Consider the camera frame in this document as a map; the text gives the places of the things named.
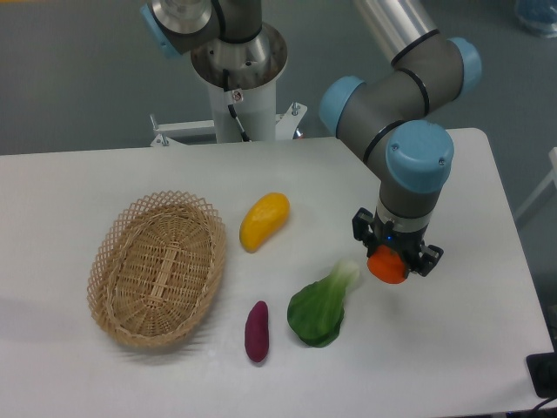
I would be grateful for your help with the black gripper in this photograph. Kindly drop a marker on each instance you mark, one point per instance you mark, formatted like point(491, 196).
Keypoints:
point(373, 232)

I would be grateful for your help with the orange fruit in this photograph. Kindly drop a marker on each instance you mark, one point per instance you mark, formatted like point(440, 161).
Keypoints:
point(387, 266)

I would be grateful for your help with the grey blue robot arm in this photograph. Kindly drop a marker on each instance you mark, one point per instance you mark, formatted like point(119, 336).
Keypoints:
point(384, 124)

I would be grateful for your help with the woven wicker basket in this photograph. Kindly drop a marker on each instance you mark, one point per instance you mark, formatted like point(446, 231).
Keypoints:
point(158, 269)

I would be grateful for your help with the green bok choy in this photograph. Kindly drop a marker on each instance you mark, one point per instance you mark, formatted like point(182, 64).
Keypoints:
point(315, 313)

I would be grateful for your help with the yellow mango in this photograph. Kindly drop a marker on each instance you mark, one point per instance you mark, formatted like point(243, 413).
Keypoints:
point(264, 219)

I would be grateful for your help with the purple sweet potato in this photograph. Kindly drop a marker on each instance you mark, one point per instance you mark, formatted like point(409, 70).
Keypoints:
point(257, 338)

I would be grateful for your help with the black device at table edge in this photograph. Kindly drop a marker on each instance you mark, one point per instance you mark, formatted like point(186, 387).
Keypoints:
point(542, 370)

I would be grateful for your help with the blue object in corner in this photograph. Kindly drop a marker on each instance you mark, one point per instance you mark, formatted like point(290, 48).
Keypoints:
point(538, 16)

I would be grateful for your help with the white frame at right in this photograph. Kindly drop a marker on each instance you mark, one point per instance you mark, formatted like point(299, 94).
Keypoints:
point(539, 196)

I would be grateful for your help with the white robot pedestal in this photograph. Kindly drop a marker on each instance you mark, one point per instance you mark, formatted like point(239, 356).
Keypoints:
point(241, 83)

